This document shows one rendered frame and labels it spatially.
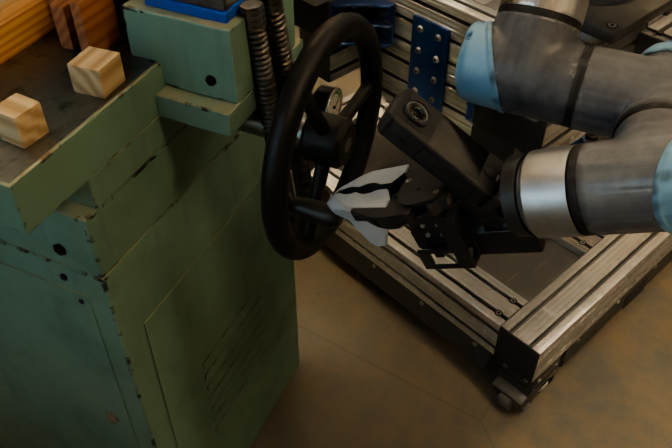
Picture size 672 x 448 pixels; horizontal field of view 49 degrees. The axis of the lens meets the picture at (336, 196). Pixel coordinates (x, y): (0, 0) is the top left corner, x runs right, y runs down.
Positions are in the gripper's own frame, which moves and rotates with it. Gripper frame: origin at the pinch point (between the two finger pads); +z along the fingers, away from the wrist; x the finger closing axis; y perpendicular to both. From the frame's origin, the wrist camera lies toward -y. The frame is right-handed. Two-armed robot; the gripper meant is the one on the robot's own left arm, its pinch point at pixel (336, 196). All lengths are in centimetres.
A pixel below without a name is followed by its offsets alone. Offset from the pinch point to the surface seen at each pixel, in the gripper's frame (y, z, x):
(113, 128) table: -14.6, 18.9, -3.6
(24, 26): -26.1, 30.4, 2.8
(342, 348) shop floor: 68, 56, 34
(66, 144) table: -17.1, 17.5, -9.8
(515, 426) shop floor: 86, 21, 31
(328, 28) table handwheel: -12.5, 0.0, 11.7
